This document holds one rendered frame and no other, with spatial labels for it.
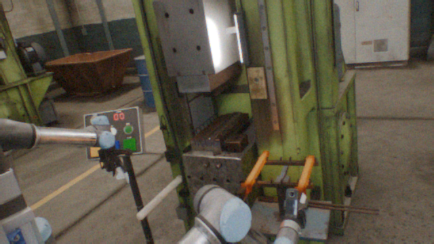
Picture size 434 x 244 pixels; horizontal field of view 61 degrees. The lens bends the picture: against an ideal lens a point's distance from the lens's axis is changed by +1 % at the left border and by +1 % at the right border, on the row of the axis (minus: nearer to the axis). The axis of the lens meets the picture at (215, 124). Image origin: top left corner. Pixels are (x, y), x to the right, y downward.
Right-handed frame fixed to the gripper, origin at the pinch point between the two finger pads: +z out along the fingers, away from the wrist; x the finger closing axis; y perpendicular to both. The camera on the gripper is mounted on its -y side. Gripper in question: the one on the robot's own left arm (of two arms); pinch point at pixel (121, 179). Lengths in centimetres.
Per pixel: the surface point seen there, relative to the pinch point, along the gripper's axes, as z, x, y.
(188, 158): 4.6, 8.0, -38.6
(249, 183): 1, 62, -29
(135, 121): -18.9, -21.3, -28.3
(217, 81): -36, 22, -59
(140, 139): -9.1, -16.1, -25.3
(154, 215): 94, -91, -63
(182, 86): -37, 8, -45
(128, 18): -52, -692, -471
